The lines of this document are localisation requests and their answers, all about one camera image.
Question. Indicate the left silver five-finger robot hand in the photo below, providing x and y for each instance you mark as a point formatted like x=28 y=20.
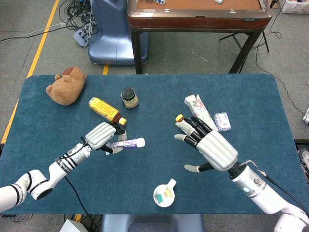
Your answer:
x=101 y=135

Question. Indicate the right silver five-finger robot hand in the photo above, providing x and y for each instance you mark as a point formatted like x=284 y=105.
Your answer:
x=217 y=149

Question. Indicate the purple white toothpaste tube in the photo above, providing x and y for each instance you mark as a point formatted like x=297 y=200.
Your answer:
x=130 y=143

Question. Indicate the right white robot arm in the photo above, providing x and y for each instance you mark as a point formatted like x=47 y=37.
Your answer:
x=260 y=193

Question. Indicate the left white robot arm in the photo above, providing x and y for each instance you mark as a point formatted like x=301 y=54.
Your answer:
x=60 y=166

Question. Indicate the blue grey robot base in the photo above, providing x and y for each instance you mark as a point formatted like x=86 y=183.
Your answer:
x=113 y=36

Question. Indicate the white drink bottle yellow cap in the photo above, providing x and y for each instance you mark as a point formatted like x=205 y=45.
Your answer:
x=179 y=118

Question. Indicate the yellow label tea bottle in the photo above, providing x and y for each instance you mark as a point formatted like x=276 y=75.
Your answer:
x=103 y=110

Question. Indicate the small purple white tissue pack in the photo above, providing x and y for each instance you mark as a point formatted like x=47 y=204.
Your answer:
x=222 y=122

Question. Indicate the glass jar black lid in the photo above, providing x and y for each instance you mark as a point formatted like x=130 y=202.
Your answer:
x=129 y=96

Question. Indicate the floral print carton box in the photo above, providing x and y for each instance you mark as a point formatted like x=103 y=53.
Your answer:
x=198 y=106

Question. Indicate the blue felt table mat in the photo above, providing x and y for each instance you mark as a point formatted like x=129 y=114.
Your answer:
x=144 y=169

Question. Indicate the brown plush toy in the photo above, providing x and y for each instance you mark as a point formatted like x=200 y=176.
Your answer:
x=67 y=89

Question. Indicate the yellow block in cup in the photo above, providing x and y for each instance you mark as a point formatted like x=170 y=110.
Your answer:
x=167 y=193

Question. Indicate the green binder clip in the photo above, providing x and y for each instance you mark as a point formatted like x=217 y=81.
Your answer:
x=159 y=198

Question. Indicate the grey white gadget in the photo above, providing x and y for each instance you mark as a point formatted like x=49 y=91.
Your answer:
x=306 y=119

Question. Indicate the white flat box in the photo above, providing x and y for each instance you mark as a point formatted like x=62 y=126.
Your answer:
x=71 y=227

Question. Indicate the blue robot chassis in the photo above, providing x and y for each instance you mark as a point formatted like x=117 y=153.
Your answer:
x=154 y=223

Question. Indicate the grey power strip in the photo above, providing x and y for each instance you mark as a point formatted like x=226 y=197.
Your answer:
x=80 y=36

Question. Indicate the brown mahjong table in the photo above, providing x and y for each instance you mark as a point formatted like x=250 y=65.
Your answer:
x=193 y=23

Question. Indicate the blue white checkered item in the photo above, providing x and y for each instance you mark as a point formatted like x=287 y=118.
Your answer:
x=159 y=1

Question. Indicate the small white table item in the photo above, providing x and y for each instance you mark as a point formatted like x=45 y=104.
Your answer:
x=218 y=1

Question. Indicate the white storage box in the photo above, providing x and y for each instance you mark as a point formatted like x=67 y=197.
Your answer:
x=295 y=7

